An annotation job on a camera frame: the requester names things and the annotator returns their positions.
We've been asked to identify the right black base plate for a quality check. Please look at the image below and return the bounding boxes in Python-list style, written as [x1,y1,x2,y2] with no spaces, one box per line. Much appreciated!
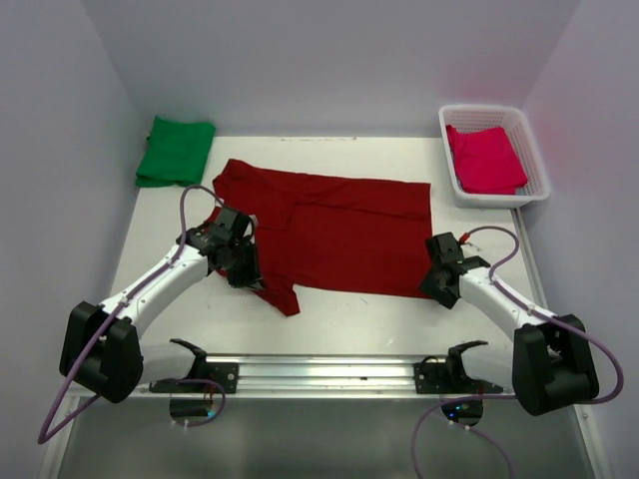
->
[412,361,504,395]

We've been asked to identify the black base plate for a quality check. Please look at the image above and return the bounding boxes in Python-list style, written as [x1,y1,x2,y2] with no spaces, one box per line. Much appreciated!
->
[149,362,240,394]
[412,361,504,395]

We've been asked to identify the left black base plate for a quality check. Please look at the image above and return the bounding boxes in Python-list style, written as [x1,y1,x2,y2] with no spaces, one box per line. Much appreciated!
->
[149,362,240,394]

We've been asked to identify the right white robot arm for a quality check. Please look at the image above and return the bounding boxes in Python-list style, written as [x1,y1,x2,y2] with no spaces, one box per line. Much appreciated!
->
[414,233,599,416]

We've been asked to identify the pink red t shirt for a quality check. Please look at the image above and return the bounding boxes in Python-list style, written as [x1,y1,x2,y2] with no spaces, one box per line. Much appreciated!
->
[446,125,528,195]

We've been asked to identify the dark red t shirt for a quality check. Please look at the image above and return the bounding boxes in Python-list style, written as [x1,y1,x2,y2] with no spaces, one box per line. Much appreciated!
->
[213,159,432,316]

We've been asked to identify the aluminium extrusion rail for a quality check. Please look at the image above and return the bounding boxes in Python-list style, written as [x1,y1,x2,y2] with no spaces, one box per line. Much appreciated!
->
[64,354,590,400]

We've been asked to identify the white plastic basket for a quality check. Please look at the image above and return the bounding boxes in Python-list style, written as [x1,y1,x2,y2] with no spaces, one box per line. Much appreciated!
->
[438,104,550,209]

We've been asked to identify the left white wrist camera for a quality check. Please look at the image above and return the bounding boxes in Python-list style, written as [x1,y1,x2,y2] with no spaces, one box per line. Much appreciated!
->
[249,215,258,237]

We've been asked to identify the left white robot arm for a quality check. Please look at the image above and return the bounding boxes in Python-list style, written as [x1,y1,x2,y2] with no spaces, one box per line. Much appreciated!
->
[59,207,265,403]

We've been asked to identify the folded green t shirt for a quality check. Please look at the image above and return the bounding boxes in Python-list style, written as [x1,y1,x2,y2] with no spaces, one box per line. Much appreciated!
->
[135,116,216,188]

